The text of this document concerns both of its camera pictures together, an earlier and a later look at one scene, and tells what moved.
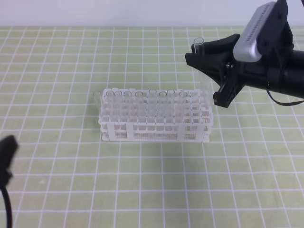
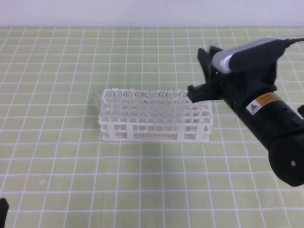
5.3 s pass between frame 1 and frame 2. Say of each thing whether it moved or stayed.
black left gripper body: moved
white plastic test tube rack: stayed
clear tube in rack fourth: stayed
